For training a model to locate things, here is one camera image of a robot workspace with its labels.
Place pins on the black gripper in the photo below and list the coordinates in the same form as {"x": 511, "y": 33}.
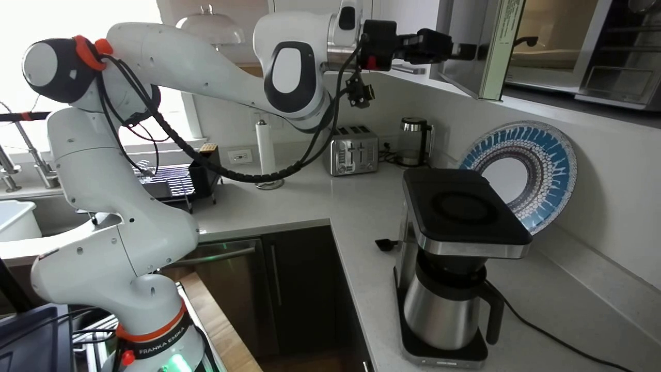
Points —
{"x": 381, "y": 46}

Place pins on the black microwave door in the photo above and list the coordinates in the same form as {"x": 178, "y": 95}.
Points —
{"x": 493, "y": 23}

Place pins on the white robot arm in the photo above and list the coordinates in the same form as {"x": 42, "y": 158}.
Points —
{"x": 309, "y": 64}

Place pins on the silver microwave oven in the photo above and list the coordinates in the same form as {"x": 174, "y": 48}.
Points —
{"x": 599, "y": 51}

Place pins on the white upper cabinet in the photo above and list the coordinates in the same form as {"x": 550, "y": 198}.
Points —
{"x": 411, "y": 15}

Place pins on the steel electric kettle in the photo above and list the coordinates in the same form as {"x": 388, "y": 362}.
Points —
{"x": 414, "y": 136}

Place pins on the blue white decorative plate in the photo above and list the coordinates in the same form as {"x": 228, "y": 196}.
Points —
{"x": 531, "y": 166}

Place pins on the silver toaster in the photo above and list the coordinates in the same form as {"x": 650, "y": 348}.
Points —
{"x": 354, "y": 149}

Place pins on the small black object on counter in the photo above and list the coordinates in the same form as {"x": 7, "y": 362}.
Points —
{"x": 388, "y": 244}

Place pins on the white paper towel roll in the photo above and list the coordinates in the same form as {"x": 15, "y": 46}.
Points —
{"x": 268, "y": 156}

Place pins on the steel coffee carafe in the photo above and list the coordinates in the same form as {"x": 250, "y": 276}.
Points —
{"x": 444, "y": 302}

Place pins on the black steel coffee maker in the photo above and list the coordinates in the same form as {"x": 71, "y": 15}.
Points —
{"x": 456, "y": 221}

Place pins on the white pendant lamp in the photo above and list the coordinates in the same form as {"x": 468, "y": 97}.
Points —
{"x": 212, "y": 25}

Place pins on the dark lower cabinets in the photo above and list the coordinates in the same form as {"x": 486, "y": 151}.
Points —
{"x": 288, "y": 299}

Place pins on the black dish rack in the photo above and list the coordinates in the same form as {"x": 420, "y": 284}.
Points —
{"x": 183, "y": 183}

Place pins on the wooden board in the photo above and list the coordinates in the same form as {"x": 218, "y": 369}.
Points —
{"x": 228, "y": 348}

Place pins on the white wall outlet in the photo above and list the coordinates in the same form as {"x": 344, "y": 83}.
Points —
{"x": 240, "y": 156}

